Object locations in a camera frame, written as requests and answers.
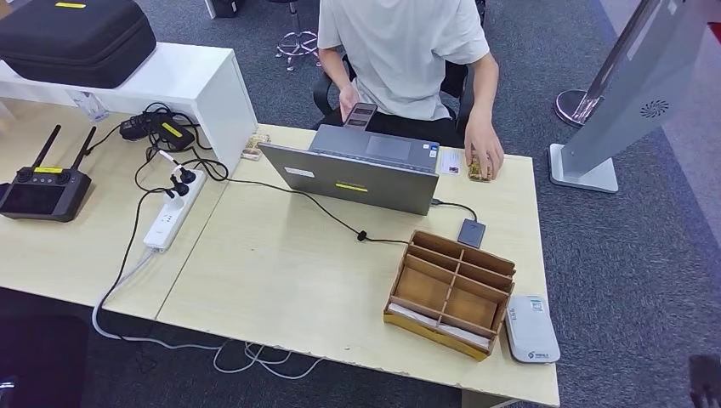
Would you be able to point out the person's left hand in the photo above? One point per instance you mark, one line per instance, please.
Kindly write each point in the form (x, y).
(484, 141)

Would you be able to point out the person's right hand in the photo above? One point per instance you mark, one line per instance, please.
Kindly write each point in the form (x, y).
(348, 100)

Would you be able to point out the black smartphone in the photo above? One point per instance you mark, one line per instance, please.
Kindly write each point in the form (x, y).
(360, 115)

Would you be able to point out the gold room key card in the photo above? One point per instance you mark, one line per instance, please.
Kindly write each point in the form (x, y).
(477, 172)
(255, 147)

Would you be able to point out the white ID card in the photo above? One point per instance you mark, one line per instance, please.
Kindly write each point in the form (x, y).
(450, 162)

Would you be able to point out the person's left forearm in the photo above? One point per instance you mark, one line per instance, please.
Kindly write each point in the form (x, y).
(481, 90)

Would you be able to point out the person's right forearm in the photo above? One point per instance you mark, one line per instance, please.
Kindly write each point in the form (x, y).
(335, 70)

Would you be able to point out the person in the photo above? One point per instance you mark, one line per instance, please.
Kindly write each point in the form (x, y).
(400, 56)

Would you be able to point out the white card reader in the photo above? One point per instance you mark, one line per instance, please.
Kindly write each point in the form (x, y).
(532, 332)

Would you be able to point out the black office chair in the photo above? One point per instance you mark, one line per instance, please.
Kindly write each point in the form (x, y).
(322, 98)

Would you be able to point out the chrome stool base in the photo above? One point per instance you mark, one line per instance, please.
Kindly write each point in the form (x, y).
(298, 44)

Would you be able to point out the grey laptop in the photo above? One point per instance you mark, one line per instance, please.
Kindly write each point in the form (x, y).
(352, 181)

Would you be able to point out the small black external drive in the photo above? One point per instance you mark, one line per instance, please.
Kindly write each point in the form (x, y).
(471, 233)

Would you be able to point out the chrome stanchion base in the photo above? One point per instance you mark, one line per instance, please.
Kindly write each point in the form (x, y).
(573, 108)

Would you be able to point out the wooden compartment organizer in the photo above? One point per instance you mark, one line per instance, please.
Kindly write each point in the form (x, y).
(445, 287)

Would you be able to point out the black floor bin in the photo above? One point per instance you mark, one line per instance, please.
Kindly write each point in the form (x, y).
(225, 7)

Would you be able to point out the white desk shelf riser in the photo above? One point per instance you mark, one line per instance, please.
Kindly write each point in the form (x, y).
(189, 80)

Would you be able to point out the grey kiosk stand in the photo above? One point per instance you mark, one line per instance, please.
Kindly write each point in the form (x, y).
(642, 84)

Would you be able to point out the black power plug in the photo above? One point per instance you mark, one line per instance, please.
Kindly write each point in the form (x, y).
(178, 187)
(186, 173)

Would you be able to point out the black power adapter yellow label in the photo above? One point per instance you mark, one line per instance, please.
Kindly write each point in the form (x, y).
(172, 132)

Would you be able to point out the white paper sheet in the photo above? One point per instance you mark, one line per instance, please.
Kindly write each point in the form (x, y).
(414, 316)

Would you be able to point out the white power strip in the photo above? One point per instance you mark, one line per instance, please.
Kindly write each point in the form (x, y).
(172, 213)

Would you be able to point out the clear plastic bottle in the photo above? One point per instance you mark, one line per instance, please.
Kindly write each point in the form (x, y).
(89, 105)

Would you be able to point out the black hard carrying case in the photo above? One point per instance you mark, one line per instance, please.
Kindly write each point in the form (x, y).
(76, 42)

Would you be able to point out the black remote controller with antennas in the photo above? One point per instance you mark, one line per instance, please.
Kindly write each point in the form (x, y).
(45, 192)

